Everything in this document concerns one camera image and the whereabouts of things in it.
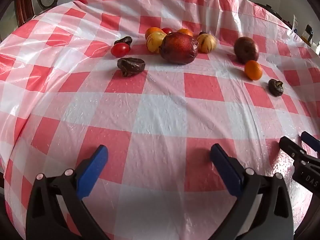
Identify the orange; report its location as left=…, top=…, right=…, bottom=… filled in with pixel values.
left=244, top=60, right=263, bottom=81
left=176, top=28, right=194, bottom=37
left=145, top=27, right=164, bottom=40

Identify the red white checkered plastic tablecloth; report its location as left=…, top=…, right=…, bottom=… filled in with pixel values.
left=0, top=0, right=320, bottom=240

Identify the dark small appliance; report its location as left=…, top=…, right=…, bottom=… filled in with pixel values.
left=304, top=24, right=314, bottom=46

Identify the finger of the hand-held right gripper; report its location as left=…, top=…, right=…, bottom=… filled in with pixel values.
left=279, top=136, right=307, bottom=159
left=300, top=131, right=320, bottom=153

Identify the wooden door frame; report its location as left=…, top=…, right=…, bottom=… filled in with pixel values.
left=14, top=0, right=34, bottom=25

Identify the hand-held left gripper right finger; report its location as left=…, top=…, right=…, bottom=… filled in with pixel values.
left=209, top=144, right=294, bottom=240

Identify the red mango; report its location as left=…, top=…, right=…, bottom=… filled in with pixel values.
left=159, top=32, right=199, bottom=65

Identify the yellow striped pepino melon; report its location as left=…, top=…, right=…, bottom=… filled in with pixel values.
left=146, top=32, right=167, bottom=53
left=196, top=33, right=217, bottom=54

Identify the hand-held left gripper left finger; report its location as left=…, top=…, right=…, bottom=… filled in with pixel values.
left=26, top=144, right=110, bottom=240

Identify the dark purple passion fruit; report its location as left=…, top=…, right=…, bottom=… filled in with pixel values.
left=234, top=37, right=260, bottom=64

